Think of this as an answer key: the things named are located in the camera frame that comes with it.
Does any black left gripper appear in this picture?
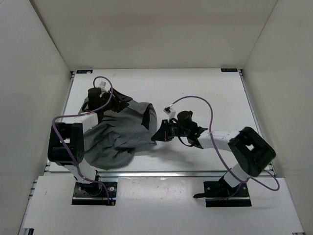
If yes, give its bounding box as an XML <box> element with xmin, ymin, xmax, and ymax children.
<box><xmin>101</xmin><ymin>87</ymin><xmax>133</xmax><ymax>113</ymax></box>

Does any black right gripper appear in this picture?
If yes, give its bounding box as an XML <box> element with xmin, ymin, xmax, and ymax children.
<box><xmin>152</xmin><ymin>119</ymin><xmax>188</xmax><ymax>142</ymax></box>

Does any grey pleated skirt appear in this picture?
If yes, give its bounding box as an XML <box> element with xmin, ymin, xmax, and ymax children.
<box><xmin>84</xmin><ymin>100</ymin><xmax>157</xmax><ymax>170</ymax></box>

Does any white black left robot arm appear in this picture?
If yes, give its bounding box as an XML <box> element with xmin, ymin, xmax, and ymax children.
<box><xmin>47</xmin><ymin>88</ymin><xmax>132</xmax><ymax>195</ymax></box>

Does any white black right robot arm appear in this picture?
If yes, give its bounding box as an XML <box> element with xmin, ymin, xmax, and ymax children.
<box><xmin>151</xmin><ymin>111</ymin><xmax>276</xmax><ymax>199</ymax></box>

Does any blue label sticker left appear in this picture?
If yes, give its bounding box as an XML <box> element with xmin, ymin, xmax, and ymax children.
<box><xmin>76</xmin><ymin>70</ymin><xmax>93</xmax><ymax>74</ymax></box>

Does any blue label sticker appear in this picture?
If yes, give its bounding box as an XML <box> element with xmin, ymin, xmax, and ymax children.
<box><xmin>221</xmin><ymin>68</ymin><xmax>238</xmax><ymax>72</ymax></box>
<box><xmin>76</xmin><ymin>70</ymin><xmax>93</xmax><ymax>74</ymax></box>

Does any blue label sticker right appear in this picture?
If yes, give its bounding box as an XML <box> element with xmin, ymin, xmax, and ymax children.
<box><xmin>221</xmin><ymin>68</ymin><xmax>238</xmax><ymax>72</ymax></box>

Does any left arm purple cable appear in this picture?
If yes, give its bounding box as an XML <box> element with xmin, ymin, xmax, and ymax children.
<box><xmin>51</xmin><ymin>76</ymin><xmax>115</xmax><ymax>206</ymax></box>

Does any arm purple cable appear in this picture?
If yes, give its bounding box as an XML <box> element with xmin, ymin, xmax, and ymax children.
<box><xmin>168</xmin><ymin>96</ymin><xmax>280</xmax><ymax>191</ymax></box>
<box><xmin>51</xmin><ymin>76</ymin><xmax>115</xmax><ymax>206</ymax></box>

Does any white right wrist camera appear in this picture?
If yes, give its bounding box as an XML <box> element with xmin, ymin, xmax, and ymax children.
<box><xmin>163</xmin><ymin>106</ymin><xmax>176</xmax><ymax>119</ymax></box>

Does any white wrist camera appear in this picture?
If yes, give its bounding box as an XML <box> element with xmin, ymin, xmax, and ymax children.
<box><xmin>163</xmin><ymin>106</ymin><xmax>176</xmax><ymax>119</ymax></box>
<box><xmin>97</xmin><ymin>81</ymin><xmax>108</xmax><ymax>93</ymax></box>

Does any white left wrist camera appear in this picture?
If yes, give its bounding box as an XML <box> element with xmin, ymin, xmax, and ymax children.
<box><xmin>97</xmin><ymin>81</ymin><xmax>108</xmax><ymax>93</ymax></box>

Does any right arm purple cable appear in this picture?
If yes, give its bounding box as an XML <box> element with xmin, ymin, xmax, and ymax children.
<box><xmin>168</xmin><ymin>96</ymin><xmax>280</xmax><ymax>191</ymax></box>

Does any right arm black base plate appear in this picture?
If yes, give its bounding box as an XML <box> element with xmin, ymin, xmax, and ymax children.
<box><xmin>203</xmin><ymin>181</ymin><xmax>252</xmax><ymax>208</ymax></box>

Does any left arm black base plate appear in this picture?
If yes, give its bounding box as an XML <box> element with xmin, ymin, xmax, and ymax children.
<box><xmin>71</xmin><ymin>181</ymin><xmax>118</xmax><ymax>206</ymax></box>

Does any aluminium table edge rail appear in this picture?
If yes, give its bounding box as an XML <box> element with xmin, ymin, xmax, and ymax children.
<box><xmin>44</xmin><ymin>170</ymin><xmax>276</xmax><ymax>179</ymax></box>

